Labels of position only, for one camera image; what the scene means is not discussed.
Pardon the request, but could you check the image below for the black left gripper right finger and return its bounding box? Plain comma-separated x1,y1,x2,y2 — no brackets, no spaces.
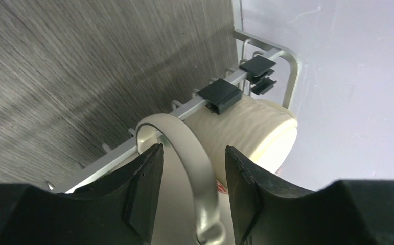
225,146,394,244

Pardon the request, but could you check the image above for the cream mug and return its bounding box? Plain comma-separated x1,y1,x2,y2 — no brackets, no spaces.
108,113,236,245
184,95,298,187

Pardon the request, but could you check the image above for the cream mug front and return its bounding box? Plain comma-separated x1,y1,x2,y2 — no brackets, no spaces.
108,113,236,245

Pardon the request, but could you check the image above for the cream mug back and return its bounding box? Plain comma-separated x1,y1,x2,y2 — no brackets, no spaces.
184,95,298,187

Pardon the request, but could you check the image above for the metal wire dish rack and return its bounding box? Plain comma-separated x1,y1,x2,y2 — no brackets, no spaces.
46,30,302,193

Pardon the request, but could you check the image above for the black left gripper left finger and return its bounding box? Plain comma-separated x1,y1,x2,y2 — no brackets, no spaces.
0,144,163,244

